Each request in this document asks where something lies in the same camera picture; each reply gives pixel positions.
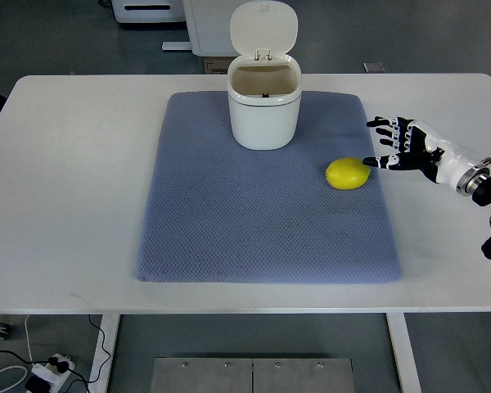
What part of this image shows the white machine with black slot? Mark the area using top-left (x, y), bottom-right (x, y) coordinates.
top-left (111, 0), bottom-right (185, 24)

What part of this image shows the yellow lemon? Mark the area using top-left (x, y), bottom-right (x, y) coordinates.
top-left (325, 157), bottom-right (371, 190)

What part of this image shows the grey floor socket plate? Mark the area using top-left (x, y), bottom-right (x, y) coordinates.
top-left (363, 61), bottom-right (385, 74)

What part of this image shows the grey metal floor plate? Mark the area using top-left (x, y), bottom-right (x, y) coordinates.
top-left (151, 358), bottom-right (355, 392)

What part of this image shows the white cable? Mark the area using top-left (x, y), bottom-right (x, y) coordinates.
top-left (0, 314), bottom-right (36, 393)

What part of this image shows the white power strip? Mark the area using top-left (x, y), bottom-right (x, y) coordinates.
top-left (25, 354), bottom-right (74, 393)

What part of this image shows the black power cable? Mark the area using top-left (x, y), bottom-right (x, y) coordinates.
top-left (0, 314), bottom-right (112, 393)

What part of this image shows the cardboard box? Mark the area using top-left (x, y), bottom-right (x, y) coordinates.
top-left (203, 56), bottom-right (234, 75)

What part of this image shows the blue quilted mat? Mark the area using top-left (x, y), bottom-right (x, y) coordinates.
top-left (136, 91), bottom-right (401, 284)

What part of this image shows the white table leg right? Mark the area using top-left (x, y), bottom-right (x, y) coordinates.
top-left (386, 312), bottom-right (421, 393)

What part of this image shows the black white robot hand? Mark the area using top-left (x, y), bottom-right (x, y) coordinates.
top-left (363, 117), bottom-right (489, 196)

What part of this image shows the white trash bin with lid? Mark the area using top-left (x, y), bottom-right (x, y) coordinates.
top-left (227, 1), bottom-right (303, 151)

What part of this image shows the white cabinet base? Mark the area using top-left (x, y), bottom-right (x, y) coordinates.
top-left (162, 0), bottom-right (245, 57)

